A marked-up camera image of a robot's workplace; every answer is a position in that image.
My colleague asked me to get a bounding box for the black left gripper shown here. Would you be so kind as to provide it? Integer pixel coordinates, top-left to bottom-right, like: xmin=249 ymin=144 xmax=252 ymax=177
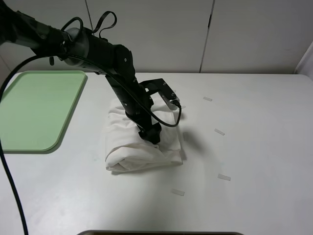
xmin=114 ymin=78 xmax=181 ymax=144

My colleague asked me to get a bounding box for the white short sleeve t-shirt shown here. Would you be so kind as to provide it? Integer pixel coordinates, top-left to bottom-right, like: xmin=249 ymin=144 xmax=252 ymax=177
xmin=104 ymin=98 xmax=182 ymax=173

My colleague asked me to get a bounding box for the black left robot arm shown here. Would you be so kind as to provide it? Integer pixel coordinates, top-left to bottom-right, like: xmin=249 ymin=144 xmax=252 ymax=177
xmin=0 ymin=1 xmax=181 ymax=144

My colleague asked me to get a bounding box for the green plastic tray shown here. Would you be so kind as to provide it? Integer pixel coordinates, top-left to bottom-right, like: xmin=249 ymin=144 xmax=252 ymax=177
xmin=0 ymin=71 xmax=87 ymax=153

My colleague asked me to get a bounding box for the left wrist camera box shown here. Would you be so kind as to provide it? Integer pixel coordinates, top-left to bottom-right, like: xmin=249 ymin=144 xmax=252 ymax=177
xmin=158 ymin=82 xmax=180 ymax=111

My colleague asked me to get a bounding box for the black left camera cable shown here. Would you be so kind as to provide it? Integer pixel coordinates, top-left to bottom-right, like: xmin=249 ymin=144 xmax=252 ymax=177
xmin=0 ymin=11 xmax=182 ymax=235

